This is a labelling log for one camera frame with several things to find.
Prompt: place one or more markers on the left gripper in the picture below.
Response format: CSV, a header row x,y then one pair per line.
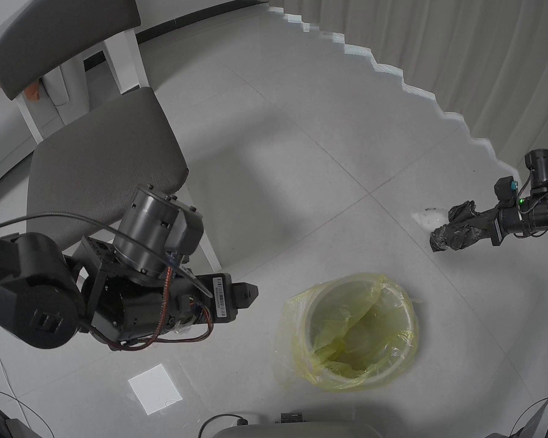
x,y
141,310

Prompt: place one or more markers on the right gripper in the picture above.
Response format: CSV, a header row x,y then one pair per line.
x,y
513,221

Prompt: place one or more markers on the black plastic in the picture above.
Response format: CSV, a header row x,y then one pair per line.
x,y
456,235

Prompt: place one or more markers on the yellow plastic bag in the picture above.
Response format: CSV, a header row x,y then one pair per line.
x,y
370,326

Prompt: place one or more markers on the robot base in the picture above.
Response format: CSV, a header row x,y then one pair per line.
x,y
301,431

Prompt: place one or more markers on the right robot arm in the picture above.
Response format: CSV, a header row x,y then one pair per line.
x,y
541,167

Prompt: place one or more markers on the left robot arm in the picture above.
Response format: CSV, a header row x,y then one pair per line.
x,y
27,290

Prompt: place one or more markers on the white trash bin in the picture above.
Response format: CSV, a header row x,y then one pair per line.
x,y
333,299

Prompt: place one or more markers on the grey cushioned white chair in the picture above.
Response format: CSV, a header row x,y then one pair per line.
x,y
105,153

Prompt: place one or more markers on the beige curtain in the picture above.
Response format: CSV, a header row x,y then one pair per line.
x,y
438,25

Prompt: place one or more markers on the pale grey sofa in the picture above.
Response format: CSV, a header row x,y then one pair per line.
x,y
57,85

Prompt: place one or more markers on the orange cushion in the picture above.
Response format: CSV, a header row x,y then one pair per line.
x,y
33,91

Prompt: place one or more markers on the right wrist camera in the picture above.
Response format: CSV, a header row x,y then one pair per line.
x,y
504,190

